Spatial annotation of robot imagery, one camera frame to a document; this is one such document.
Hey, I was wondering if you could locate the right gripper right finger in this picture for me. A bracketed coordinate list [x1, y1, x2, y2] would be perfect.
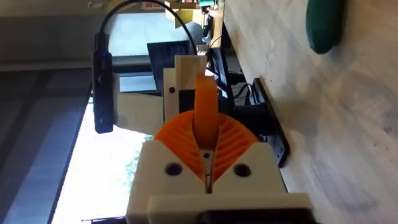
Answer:
[210, 113, 287, 194]

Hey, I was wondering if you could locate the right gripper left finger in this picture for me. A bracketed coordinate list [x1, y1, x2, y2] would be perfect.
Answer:
[126, 110, 208, 218]

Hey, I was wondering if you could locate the green toy vegetable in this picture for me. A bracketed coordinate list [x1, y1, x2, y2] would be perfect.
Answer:
[305, 0, 345, 55]

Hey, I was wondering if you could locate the dark monitor screen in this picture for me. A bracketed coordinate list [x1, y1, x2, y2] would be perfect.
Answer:
[146, 39, 191, 96]

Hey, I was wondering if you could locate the black rail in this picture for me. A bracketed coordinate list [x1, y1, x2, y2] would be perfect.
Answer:
[251, 77, 291, 169]

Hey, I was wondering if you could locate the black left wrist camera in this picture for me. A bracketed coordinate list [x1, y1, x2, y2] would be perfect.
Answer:
[92, 32, 114, 135]

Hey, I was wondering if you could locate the black camera cable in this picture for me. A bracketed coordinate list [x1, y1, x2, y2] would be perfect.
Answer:
[99, 0, 200, 56]

